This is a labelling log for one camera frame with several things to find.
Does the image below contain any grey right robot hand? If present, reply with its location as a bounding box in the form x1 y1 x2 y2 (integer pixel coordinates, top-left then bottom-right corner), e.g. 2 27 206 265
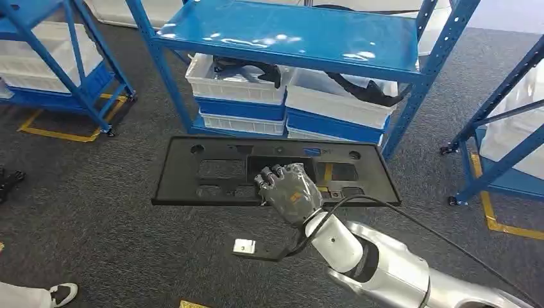
253 162 325 228

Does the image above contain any black plastic panel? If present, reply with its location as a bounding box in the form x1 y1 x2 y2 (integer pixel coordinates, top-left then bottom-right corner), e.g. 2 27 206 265
151 135 402 208

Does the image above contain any blue plastic crate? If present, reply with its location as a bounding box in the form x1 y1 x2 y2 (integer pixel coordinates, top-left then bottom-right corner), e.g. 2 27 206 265
285 108 391 146
6 64 115 114
194 96 286 123

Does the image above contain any black plastic part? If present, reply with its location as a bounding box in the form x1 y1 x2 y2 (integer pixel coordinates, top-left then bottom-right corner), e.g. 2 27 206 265
325 71 411 108
212 55 282 89

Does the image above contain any blue steel rack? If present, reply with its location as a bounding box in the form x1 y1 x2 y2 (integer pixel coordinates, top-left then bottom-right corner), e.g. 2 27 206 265
0 0 137 138
125 0 481 162
439 36 544 207

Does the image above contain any person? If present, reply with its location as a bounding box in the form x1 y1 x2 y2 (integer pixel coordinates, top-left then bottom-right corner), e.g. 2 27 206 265
0 280 80 308

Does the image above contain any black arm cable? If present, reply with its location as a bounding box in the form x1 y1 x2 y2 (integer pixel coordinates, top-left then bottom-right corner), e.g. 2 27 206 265
280 194 544 308

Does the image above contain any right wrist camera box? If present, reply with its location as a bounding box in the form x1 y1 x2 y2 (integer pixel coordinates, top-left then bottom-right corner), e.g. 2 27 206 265
232 238 294 263

